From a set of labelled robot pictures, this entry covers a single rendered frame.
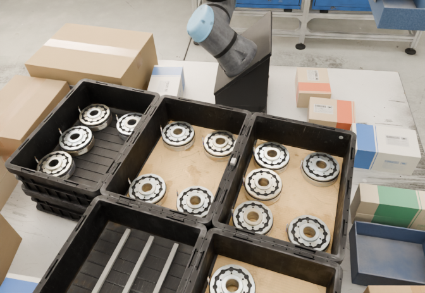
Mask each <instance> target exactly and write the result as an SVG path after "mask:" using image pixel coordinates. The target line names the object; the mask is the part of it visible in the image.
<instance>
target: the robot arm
mask: <svg viewBox="0 0 425 293"><path fill-rule="evenodd" d="M373 1H374V2H375V3H376V1H377V0H373ZM236 3H237V0H202V5H201V6H199V7H198V8H197V9H196V10H195V11H194V13H193V14H192V17H191V18H190V19H189V21H188V24H187V33H188V35H189V36H191V38H192V39H193V40H194V41H195V42H197V43H198V44H199V45H200V46H202V47H203V48H204V49H205V50H206V51H207V52H208V53H209V54H211V55H212V56H213V57H214V58H215V59H216V60H217V61H218V63H219V65H220V67H221V68H222V69H223V71H224V73H225V74H226V75H228V76H229V77H234V76H236V75H238V74H239V73H241V72H242V71H244V70H245V69H246V67H248V66H249V64H250V63H251V61H252V60H253V59H254V57H255V55H256V52H257V45H256V44H255V43H254V42H253V41H252V40H249V39H247V38H245V37H243V36H241V35H238V34H237V33H236V32H235V31H234V30H233V29H232V28H231V27H230V26H229V24H230V21H231V17H232V14H233V12H234V10H235V7H236Z"/></svg>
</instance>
